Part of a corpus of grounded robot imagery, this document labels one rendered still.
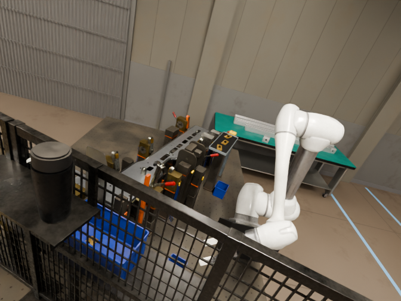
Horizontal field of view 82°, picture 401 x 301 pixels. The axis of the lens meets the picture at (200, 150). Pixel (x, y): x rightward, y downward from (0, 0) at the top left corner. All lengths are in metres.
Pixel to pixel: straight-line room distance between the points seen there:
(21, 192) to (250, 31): 3.59
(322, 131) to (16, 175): 1.19
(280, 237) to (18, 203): 0.88
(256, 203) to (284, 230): 0.53
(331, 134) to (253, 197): 0.60
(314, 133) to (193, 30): 2.96
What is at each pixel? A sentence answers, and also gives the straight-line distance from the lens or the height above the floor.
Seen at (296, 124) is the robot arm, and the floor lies 1.60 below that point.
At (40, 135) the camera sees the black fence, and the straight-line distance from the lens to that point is 0.72.
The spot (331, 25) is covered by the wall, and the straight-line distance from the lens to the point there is 4.21.
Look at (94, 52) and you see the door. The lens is 4.25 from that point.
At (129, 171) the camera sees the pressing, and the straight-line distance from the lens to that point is 1.51.
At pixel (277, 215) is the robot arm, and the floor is 1.20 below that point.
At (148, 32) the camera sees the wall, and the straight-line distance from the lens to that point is 3.98.
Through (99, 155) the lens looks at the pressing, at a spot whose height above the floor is 1.32.
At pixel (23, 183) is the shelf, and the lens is 0.76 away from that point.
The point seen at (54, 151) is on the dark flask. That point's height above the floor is 1.61.
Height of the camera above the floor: 1.90
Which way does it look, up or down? 28 degrees down
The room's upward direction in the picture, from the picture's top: 17 degrees clockwise
